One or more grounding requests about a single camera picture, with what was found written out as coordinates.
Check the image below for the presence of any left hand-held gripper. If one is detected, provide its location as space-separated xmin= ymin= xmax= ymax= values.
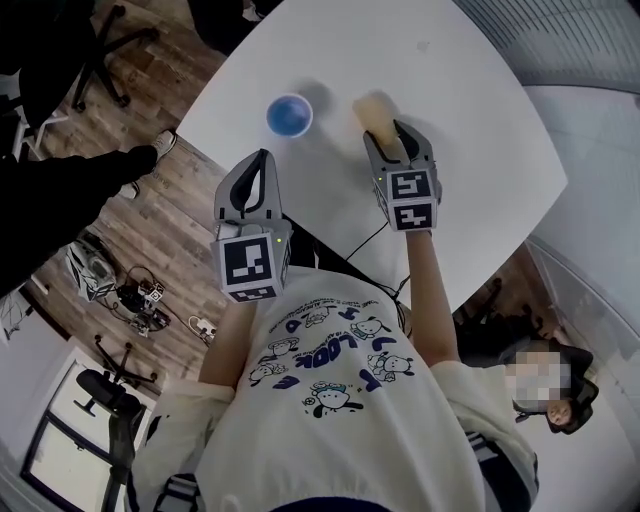
xmin=210 ymin=148 xmax=294 ymax=304

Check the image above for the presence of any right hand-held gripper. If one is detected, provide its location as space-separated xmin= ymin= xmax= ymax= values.
xmin=362 ymin=119 xmax=444 ymax=234

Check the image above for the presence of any beige sponge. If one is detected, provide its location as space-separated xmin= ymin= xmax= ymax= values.
xmin=352 ymin=90 xmax=404 ymax=162

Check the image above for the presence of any blue cup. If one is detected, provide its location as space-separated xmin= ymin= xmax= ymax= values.
xmin=265 ymin=92 xmax=314 ymax=139

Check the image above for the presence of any person's right forearm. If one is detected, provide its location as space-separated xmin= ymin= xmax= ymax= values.
xmin=403 ymin=228 xmax=462 ymax=372

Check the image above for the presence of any person's left forearm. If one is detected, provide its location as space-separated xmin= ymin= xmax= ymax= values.
xmin=198 ymin=298 xmax=262 ymax=387

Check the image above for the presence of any white power strip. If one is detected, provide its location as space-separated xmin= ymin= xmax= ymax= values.
xmin=187 ymin=313 xmax=219 ymax=337

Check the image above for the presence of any spare gripper device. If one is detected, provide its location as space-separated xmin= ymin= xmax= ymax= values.
xmin=115 ymin=279 xmax=172 ymax=337

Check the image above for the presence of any striped grey bag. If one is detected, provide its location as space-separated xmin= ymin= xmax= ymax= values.
xmin=63 ymin=238 xmax=117 ymax=304

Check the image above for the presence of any black office chair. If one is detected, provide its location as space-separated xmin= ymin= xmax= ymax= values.
xmin=73 ymin=335 xmax=162 ymax=512
xmin=0 ymin=0 xmax=162 ymax=112

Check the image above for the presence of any white cartoon print shirt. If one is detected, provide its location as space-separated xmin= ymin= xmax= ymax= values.
xmin=130 ymin=264 xmax=541 ymax=512

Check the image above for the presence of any black cable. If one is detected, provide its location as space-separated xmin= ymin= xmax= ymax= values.
xmin=343 ymin=222 xmax=412 ymax=311

